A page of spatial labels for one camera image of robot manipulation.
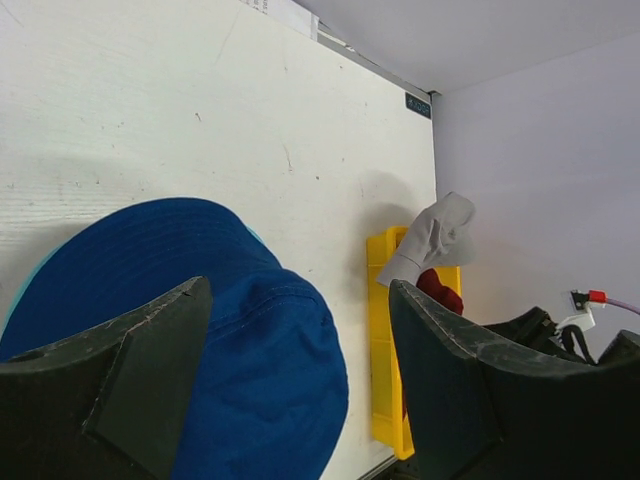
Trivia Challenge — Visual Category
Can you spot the dark corner label sticker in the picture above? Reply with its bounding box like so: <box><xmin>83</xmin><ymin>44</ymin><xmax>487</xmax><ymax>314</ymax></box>
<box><xmin>405</xmin><ymin>92</ymin><xmax>432</xmax><ymax>120</ymax></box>

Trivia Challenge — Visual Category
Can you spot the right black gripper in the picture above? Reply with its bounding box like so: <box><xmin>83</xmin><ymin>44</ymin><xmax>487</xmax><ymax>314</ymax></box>
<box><xmin>485</xmin><ymin>307</ymin><xmax>597</xmax><ymax>365</ymax></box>

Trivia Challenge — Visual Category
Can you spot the teal bucket hat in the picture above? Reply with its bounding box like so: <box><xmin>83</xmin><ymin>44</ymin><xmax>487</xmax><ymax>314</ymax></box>
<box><xmin>1</xmin><ymin>203</ymin><xmax>280</xmax><ymax>357</ymax></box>

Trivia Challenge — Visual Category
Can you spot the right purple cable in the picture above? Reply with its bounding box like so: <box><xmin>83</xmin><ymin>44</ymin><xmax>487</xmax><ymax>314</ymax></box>
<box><xmin>604</xmin><ymin>295</ymin><xmax>640</xmax><ymax>316</ymax></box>

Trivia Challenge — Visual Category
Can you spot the grey cap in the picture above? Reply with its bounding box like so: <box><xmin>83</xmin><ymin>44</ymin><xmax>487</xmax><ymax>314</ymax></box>
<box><xmin>376</xmin><ymin>192</ymin><xmax>476</xmax><ymax>287</ymax></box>

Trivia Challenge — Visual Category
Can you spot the yellow plastic tray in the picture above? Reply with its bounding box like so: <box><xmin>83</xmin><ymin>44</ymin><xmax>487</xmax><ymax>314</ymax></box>
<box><xmin>365</xmin><ymin>225</ymin><xmax>462</xmax><ymax>461</ymax></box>

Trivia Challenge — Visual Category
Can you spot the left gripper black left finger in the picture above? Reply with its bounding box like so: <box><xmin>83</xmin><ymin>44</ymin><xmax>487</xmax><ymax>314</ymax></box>
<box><xmin>1</xmin><ymin>277</ymin><xmax>213</xmax><ymax>479</ymax></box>

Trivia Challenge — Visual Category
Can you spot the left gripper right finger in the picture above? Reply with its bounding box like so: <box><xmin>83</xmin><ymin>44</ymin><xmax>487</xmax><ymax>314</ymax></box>
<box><xmin>389</xmin><ymin>280</ymin><xmax>639</xmax><ymax>479</ymax></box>

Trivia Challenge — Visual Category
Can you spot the blue bucket hat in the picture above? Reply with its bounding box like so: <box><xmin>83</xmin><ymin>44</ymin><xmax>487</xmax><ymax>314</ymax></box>
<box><xmin>0</xmin><ymin>197</ymin><xmax>350</xmax><ymax>480</ymax></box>

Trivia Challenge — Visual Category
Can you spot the dark red hat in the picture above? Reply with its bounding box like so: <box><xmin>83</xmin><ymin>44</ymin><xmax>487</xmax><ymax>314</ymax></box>
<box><xmin>416</xmin><ymin>269</ymin><xmax>464</xmax><ymax>315</ymax></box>

